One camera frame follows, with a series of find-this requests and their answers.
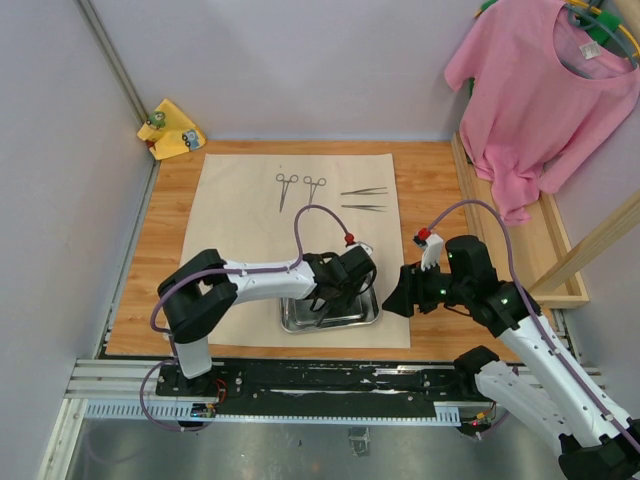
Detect steel surgical forceps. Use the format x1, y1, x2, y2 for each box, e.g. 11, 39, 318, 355
340, 187, 388, 196

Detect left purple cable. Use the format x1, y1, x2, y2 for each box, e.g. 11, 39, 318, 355
138, 204, 357, 434

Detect stainless steel tray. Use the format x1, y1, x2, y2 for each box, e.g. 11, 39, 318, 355
280, 288, 379, 334

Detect wooden pole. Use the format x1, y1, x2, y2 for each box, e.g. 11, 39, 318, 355
530, 190, 640, 295

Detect wooden tray frame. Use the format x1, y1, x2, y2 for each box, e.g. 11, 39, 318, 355
451, 133, 589, 309

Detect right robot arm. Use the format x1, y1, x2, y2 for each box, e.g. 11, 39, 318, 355
383, 229, 639, 479

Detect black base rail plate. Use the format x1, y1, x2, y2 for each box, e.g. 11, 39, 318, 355
155, 358, 489, 418

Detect steel hemostat clamp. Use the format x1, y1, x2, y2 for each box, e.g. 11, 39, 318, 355
275, 173, 299, 212

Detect pink t-shirt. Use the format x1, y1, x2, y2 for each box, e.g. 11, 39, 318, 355
444, 1, 639, 226

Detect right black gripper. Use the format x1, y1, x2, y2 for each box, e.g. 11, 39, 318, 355
382, 256, 471, 317

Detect beige cloth wrap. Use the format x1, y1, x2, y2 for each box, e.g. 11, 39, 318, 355
181, 154, 410, 349

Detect yellow printed cloth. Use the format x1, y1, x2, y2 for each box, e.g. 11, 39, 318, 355
137, 99, 207, 161

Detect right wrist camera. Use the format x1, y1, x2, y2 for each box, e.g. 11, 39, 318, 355
413, 228, 444, 271

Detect green clothes hanger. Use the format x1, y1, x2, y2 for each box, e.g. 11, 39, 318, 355
563, 1, 639, 69

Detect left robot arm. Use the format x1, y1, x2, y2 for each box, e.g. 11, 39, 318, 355
153, 244, 377, 396

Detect long steel hemostat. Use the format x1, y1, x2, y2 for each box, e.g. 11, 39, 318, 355
303, 176, 327, 204

